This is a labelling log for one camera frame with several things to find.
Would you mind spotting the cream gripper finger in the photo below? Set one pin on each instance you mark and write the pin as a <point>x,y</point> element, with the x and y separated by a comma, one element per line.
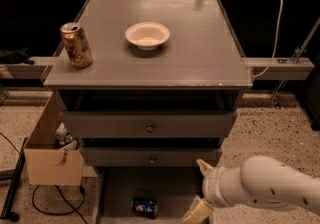
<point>204,167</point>
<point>199,210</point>

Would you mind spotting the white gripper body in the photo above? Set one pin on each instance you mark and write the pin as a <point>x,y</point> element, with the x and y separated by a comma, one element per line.
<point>210,183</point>

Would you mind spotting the blue pepsi can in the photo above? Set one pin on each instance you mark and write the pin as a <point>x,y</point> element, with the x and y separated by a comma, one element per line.
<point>146,207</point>

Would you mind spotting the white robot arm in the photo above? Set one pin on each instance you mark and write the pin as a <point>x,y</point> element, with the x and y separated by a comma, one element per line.
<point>260,182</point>

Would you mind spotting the grey drawer cabinet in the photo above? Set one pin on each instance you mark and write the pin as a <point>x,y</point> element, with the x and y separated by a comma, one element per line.
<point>197,70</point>

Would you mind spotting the grey bottom drawer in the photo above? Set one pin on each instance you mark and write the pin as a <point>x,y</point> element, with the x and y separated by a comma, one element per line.
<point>173,188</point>

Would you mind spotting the grey drawer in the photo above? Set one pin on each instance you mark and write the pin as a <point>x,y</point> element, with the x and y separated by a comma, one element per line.
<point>148,157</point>
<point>173,188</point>
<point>159,125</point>

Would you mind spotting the grey middle drawer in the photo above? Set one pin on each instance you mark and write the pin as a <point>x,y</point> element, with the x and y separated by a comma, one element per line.
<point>148,157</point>

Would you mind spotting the grey top drawer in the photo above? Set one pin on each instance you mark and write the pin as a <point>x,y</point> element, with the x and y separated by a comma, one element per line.
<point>159,125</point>

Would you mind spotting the gold soda can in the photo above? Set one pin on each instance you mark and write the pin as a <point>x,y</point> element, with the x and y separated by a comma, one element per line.
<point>76,45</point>

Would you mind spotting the white paper bowl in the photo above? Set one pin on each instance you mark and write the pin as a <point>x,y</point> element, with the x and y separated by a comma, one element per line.
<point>147,35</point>

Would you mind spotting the crumpled trash in box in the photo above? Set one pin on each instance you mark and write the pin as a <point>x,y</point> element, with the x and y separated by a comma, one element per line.
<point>64,140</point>

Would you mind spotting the cardboard box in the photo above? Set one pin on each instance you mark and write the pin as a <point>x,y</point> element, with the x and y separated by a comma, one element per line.
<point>46,163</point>

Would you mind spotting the black stand leg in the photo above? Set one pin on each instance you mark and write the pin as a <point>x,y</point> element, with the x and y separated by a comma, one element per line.
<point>13,176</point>

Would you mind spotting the black object on rail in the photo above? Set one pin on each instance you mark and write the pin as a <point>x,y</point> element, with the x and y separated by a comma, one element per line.
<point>15,56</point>

